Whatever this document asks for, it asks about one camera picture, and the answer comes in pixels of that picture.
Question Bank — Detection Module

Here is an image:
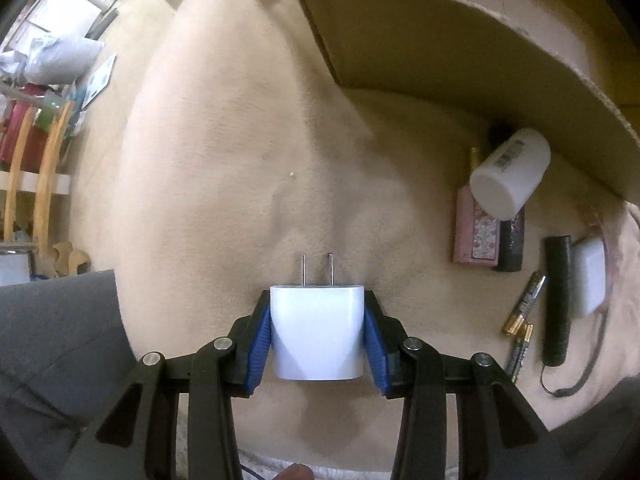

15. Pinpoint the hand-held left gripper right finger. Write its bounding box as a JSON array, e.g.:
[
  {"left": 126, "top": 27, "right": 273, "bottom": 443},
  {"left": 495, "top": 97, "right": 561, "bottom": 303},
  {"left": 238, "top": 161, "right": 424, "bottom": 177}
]
[{"left": 362, "top": 290, "right": 576, "bottom": 480}]

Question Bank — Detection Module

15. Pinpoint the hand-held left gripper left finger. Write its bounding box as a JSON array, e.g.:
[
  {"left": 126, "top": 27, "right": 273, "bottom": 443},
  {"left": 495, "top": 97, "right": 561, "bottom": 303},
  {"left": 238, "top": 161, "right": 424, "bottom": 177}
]
[{"left": 62, "top": 290, "right": 273, "bottom": 480}]

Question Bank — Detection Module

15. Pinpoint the white charger plug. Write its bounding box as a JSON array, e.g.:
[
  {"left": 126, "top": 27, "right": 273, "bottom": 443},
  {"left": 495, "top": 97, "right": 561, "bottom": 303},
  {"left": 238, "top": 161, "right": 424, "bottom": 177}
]
[{"left": 269, "top": 252, "right": 367, "bottom": 382}]

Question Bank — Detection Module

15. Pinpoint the pink floral box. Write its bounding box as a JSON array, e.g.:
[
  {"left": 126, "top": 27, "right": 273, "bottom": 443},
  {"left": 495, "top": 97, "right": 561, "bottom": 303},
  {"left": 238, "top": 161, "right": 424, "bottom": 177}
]
[{"left": 453, "top": 186, "right": 501, "bottom": 267}]

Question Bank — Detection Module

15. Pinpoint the gold battery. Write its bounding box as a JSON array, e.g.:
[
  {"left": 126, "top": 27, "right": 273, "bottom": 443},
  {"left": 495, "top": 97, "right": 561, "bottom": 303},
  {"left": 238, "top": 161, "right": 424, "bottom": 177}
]
[
  {"left": 502, "top": 270, "right": 547, "bottom": 337},
  {"left": 504, "top": 322, "right": 535, "bottom": 386}
]

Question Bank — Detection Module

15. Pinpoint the white pill bottle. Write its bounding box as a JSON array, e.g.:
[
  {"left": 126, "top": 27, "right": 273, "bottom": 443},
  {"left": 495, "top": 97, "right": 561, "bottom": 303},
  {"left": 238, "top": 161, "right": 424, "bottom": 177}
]
[{"left": 469, "top": 128, "right": 552, "bottom": 221}]

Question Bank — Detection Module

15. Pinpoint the white earbud case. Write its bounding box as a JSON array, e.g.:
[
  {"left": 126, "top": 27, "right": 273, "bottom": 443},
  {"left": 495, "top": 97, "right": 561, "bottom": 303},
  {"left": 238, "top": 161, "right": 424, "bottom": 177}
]
[{"left": 570, "top": 237, "right": 608, "bottom": 319}]

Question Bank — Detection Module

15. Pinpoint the cardboard box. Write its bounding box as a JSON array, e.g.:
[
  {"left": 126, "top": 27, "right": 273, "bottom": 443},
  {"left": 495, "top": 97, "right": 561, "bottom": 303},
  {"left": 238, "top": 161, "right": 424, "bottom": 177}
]
[{"left": 290, "top": 0, "right": 640, "bottom": 202}]

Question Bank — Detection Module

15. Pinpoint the person's left hand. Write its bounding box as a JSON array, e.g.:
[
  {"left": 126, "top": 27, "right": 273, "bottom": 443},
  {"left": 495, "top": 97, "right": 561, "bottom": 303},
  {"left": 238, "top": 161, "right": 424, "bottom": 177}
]
[{"left": 276, "top": 463, "right": 315, "bottom": 480}]

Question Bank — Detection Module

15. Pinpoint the person's left leg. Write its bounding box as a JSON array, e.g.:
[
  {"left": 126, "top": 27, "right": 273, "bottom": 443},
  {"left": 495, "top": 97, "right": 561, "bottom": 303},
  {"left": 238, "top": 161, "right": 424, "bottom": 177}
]
[{"left": 0, "top": 269, "right": 138, "bottom": 480}]

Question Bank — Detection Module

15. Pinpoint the person's leg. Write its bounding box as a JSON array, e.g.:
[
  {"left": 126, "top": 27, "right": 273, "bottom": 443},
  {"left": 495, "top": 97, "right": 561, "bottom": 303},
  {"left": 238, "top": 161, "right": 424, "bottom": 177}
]
[
  {"left": 547, "top": 375, "right": 640, "bottom": 480},
  {"left": 0, "top": 269, "right": 138, "bottom": 480}
]

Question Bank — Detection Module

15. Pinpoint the small wooden object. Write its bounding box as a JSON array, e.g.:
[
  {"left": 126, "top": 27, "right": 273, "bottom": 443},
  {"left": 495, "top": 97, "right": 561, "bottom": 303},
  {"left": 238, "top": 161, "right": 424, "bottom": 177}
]
[{"left": 52, "top": 242, "right": 91, "bottom": 276}]

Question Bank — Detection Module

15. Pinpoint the person's right leg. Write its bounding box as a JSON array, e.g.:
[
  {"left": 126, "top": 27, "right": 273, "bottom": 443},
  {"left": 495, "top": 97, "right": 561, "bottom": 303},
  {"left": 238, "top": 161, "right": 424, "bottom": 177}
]
[{"left": 547, "top": 375, "right": 640, "bottom": 480}]

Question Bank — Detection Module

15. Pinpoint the white bathroom scale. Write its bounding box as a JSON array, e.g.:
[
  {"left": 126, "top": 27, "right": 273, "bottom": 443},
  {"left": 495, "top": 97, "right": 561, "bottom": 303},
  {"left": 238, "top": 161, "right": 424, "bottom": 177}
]
[{"left": 80, "top": 55, "right": 117, "bottom": 111}]

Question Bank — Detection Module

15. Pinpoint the red container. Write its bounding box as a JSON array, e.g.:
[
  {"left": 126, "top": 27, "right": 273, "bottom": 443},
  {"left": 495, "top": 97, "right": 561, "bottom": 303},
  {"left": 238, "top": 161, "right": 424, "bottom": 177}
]
[{"left": 0, "top": 102, "right": 46, "bottom": 171}]

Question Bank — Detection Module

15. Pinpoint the white plastic bag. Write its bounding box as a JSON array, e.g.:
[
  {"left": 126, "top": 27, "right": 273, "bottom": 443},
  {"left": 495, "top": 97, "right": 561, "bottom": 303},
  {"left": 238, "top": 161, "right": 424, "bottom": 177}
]
[{"left": 0, "top": 35, "right": 103, "bottom": 86}]

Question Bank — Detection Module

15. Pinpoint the black flashlight with lanyard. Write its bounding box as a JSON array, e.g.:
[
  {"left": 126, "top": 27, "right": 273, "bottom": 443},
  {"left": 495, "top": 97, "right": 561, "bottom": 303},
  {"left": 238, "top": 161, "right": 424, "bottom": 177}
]
[{"left": 539, "top": 235, "right": 610, "bottom": 399}]

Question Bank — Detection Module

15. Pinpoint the wooden chair frame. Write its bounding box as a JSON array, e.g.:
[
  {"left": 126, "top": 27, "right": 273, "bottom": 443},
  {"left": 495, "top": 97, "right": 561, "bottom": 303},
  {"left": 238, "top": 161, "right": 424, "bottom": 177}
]
[{"left": 0, "top": 100, "right": 76, "bottom": 261}]

